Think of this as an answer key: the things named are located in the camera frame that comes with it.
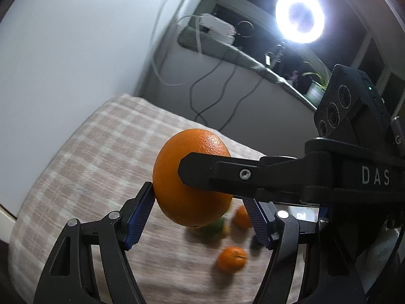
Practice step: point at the small orange fruit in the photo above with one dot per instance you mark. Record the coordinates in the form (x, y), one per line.
(243, 218)

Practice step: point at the potted plant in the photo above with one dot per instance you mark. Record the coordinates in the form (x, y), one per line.
(314, 91)

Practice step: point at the checked tablecloth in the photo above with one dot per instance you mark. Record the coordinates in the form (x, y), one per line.
(88, 164)

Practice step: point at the white power adapter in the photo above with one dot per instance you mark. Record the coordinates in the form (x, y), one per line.
(218, 27)

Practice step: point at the small green fruit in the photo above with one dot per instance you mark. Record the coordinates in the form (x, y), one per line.
(212, 229)

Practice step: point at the large orange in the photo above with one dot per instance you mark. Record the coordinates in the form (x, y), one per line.
(172, 201)

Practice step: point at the silver plug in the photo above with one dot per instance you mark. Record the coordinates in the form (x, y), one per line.
(267, 60)

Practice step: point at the tangerine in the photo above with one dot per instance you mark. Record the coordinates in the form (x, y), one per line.
(232, 258)

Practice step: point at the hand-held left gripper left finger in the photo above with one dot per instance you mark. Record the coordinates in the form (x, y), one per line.
(139, 218)

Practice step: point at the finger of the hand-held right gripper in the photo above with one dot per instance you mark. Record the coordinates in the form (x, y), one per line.
(202, 171)

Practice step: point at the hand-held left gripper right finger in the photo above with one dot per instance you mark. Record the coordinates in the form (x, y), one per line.
(257, 220)

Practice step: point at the white flat object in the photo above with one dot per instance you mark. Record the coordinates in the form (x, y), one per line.
(302, 214)

